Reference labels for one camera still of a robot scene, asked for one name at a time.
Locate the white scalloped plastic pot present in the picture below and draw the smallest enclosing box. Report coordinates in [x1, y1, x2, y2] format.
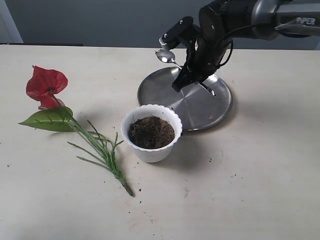
[121, 104, 183, 163]

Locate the long-handled steel spoon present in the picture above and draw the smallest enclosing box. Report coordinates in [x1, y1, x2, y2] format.
[154, 49, 216, 97]

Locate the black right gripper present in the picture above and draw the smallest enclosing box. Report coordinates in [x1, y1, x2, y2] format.
[171, 24, 232, 92]

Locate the red artificial anthurium flower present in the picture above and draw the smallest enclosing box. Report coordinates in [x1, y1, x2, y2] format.
[19, 65, 135, 197]

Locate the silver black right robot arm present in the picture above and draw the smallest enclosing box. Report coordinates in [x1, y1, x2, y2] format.
[172, 0, 320, 92]

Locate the round stainless steel plate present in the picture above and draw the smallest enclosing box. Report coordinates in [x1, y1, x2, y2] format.
[137, 66, 233, 132]

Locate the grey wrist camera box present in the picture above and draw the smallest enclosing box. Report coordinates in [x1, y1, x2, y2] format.
[159, 16, 194, 51]

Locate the dark soil in pot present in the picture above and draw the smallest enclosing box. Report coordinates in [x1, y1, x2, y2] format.
[128, 115, 175, 149]

